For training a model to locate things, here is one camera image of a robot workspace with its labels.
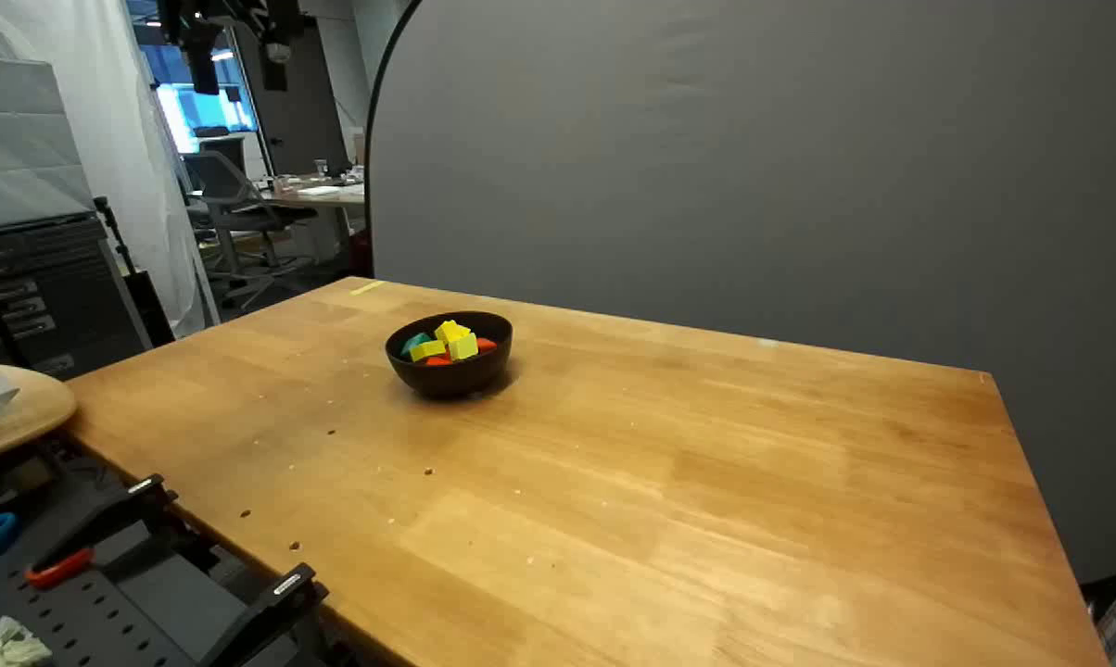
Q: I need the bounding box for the black bowl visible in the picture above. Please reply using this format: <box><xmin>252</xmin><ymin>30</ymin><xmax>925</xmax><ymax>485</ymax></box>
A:
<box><xmin>380</xmin><ymin>308</ymin><xmax>517</xmax><ymax>405</ymax></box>

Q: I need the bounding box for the grey fabric backdrop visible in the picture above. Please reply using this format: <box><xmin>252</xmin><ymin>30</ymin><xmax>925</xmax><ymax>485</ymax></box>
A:
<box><xmin>364</xmin><ymin>0</ymin><xmax>1116</xmax><ymax>585</ymax></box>

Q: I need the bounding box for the white desk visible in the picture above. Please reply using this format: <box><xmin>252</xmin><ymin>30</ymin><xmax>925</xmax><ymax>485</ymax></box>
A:
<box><xmin>259</xmin><ymin>175</ymin><xmax>370</xmax><ymax>214</ymax></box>

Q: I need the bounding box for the office chair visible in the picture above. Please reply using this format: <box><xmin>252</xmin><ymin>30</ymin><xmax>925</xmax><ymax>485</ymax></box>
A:
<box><xmin>180</xmin><ymin>146</ymin><xmax>290</xmax><ymax>316</ymax></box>

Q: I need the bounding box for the black tripod leg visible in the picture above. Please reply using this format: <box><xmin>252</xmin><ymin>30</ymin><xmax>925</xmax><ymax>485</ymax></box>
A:
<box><xmin>88</xmin><ymin>194</ymin><xmax>179</xmax><ymax>353</ymax></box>

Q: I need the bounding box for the blue lit screen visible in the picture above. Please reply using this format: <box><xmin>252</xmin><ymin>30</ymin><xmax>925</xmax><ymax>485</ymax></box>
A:
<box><xmin>138</xmin><ymin>33</ymin><xmax>265</xmax><ymax>158</ymax></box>

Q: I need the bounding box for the white curtain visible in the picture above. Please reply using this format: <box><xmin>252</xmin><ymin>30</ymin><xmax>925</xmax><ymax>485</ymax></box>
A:
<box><xmin>0</xmin><ymin>0</ymin><xmax>223</xmax><ymax>342</ymax></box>

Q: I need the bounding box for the black drawer cabinet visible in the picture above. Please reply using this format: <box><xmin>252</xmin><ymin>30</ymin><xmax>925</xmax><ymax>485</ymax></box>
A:
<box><xmin>0</xmin><ymin>210</ymin><xmax>156</xmax><ymax>380</ymax></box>

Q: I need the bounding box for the black perforated board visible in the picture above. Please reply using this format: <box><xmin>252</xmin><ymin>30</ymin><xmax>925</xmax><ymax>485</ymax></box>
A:
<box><xmin>0</xmin><ymin>434</ymin><xmax>373</xmax><ymax>667</ymax></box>

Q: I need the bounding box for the grey box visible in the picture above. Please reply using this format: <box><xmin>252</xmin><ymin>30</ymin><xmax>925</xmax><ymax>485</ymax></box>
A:
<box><xmin>0</xmin><ymin>51</ymin><xmax>101</xmax><ymax>236</ymax></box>

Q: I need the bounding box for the small white crumpled object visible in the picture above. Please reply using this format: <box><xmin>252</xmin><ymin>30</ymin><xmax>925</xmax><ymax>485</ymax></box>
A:
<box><xmin>0</xmin><ymin>611</ymin><xmax>55</xmax><ymax>667</ymax></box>

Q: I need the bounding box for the black clamp orange handle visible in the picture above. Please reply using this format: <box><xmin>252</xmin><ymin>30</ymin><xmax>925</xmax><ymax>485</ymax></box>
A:
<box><xmin>18</xmin><ymin>472</ymin><xmax>179</xmax><ymax>593</ymax></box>
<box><xmin>191</xmin><ymin>560</ymin><xmax>333</xmax><ymax>667</ymax></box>

